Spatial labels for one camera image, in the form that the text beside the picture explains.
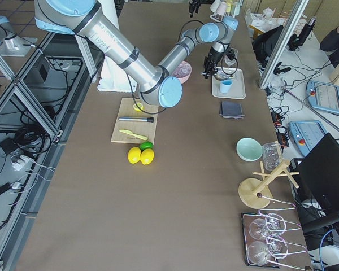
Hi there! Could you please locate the pink bowl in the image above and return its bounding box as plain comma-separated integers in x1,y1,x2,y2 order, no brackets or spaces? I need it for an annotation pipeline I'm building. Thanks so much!
171,61,192,84

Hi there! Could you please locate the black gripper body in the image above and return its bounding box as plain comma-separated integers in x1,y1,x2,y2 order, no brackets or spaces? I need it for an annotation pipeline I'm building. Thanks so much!
203,48,224,76
188,0,201,16

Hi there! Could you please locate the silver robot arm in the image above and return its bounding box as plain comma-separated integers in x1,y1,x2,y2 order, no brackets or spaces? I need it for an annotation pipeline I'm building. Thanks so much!
34,1,238,108

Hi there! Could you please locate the pink cup on rack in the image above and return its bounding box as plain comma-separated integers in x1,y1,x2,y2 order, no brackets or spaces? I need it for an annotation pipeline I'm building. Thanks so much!
215,2,227,16

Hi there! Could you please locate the steel ice scoop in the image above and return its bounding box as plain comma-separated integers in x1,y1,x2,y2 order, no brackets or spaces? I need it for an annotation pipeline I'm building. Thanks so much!
213,71,235,81

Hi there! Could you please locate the yellow lemon half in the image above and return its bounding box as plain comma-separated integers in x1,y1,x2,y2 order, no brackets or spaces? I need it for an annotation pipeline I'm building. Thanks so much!
133,102,144,112

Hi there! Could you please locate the black laptop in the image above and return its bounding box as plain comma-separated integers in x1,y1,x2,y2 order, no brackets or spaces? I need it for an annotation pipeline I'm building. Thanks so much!
290,133,339,212

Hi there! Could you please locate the yellow lemon right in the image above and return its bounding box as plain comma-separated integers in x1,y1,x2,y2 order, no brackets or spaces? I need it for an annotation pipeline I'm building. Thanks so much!
140,148,154,165

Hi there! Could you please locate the wooden cutting board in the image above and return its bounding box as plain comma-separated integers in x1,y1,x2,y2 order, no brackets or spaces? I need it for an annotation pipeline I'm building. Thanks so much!
111,98,158,144

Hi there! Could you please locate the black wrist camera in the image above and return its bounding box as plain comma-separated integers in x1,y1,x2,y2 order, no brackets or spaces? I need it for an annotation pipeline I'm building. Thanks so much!
224,48,236,61

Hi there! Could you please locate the wooden cup tree stand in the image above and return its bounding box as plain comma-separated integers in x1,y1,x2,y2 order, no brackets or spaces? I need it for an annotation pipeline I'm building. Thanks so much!
238,147,299,209

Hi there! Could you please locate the seated person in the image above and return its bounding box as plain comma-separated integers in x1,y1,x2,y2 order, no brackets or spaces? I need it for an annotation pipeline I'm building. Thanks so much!
320,27,339,68

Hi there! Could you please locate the aluminium frame post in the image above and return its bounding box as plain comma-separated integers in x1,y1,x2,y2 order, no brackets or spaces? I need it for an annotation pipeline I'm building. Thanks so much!
259,0,308,90

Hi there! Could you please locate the upper upturned wine glass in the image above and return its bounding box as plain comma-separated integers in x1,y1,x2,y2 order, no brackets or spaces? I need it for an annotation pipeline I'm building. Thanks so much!
249,213,286,241

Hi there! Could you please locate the yellow plastic knife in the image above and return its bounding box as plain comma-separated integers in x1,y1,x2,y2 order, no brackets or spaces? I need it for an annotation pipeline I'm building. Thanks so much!
119,129,148,141

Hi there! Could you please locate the mint green bowl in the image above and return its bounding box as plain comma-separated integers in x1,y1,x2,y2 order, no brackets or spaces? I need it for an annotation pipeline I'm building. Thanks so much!
236,138,262,161

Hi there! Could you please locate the lower teach pendant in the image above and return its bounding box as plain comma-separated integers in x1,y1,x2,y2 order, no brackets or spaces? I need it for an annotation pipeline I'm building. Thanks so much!
289,120,327,156

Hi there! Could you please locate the empty wine glass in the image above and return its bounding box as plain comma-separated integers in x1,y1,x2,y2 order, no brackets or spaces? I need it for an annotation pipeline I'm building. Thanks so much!
224,47,238,68

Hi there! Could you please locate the yellow lemon left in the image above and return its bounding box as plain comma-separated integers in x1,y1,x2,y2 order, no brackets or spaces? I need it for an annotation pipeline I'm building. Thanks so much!
127,147,142,164

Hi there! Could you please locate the green lime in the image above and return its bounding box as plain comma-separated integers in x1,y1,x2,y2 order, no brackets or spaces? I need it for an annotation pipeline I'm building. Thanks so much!
140,141,153,151

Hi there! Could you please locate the grey metal muddler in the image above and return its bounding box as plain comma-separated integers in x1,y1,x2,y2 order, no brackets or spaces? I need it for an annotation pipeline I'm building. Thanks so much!
118,116,154,123

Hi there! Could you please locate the black glass rack tray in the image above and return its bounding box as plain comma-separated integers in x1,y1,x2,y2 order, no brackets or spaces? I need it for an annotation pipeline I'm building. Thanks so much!
241,212,280,269

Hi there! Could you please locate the light blue cup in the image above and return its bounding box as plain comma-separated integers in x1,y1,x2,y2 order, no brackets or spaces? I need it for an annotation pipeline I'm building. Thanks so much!
219,79,233,94

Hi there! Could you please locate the upper teach pendant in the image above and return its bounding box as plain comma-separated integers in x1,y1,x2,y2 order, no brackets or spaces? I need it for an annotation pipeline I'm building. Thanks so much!
306,80,339,115

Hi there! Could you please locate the dark grey folded cloth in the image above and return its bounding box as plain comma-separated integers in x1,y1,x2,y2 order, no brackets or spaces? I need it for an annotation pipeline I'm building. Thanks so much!
219,101,245,119

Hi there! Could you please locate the teach pendant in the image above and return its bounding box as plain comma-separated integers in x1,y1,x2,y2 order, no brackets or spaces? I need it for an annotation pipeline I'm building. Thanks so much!
306,80,339,115
289,120,327,156

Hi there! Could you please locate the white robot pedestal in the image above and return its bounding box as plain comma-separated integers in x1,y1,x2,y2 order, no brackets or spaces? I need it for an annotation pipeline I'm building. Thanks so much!
75,0,141,93

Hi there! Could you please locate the lower upturned wine glass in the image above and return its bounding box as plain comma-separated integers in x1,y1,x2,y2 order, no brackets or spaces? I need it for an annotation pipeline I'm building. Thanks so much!
247,235,289,266

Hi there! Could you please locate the pale green cup on rack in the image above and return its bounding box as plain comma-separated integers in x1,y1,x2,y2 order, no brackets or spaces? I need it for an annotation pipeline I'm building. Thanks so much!
230,2,241,18

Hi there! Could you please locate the white wire cup rack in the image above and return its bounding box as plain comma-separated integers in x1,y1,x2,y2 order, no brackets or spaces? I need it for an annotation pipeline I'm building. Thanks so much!
210,2,238,30

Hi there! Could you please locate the white serving tray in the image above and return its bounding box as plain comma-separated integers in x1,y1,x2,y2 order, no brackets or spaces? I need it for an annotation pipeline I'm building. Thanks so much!
211,67,246,99

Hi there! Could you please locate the upturned wine glass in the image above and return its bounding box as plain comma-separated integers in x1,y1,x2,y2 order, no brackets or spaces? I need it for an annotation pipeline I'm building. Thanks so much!
247,235,289,266
249,213,286,241

